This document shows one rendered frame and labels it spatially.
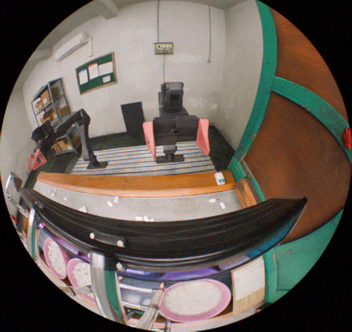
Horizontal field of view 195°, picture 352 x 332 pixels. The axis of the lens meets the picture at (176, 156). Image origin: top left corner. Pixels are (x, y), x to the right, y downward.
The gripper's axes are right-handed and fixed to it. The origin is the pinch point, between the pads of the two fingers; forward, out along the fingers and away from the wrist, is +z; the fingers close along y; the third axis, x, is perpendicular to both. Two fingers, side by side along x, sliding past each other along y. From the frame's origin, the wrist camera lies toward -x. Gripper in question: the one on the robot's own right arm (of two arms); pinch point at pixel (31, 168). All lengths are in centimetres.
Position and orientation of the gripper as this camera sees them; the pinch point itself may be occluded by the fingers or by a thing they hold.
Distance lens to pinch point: 60.0
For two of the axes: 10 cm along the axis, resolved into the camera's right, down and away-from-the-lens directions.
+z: 1.3, 6.9, -7.1
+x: 0.0, 7.2, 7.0
